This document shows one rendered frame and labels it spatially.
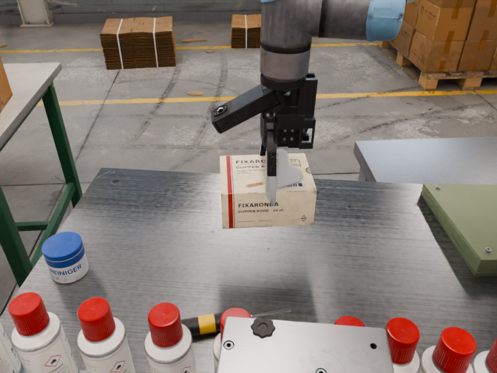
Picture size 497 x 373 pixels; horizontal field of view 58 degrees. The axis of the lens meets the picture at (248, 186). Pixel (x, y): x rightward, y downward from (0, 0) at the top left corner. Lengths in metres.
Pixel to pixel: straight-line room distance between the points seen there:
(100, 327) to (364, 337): 0.27
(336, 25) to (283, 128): 0.17
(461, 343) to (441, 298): 0.40
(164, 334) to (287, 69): 0.40
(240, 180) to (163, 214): 0.30
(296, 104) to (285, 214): 0.19
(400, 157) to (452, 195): 0.23
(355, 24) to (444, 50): 3.35
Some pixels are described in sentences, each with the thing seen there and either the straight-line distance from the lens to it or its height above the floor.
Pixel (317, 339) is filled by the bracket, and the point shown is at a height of 1.14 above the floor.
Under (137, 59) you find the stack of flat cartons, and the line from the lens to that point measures 4.34.
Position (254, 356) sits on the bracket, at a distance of 0.38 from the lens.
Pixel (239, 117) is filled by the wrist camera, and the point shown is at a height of 1.14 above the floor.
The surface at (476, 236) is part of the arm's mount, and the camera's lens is 0.99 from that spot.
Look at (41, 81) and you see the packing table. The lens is 2.00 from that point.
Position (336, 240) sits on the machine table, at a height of 0.83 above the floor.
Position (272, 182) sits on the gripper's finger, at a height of 1.05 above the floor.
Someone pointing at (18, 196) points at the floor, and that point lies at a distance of 2.77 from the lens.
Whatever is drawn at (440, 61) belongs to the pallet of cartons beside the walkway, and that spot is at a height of 0.24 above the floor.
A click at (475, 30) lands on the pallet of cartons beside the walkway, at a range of 4.05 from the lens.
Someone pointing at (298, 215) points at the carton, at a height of 0.97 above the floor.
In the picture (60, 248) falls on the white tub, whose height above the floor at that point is 0.90.
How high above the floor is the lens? 1.45
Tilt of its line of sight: 35 degrees down
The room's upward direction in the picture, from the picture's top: straight up
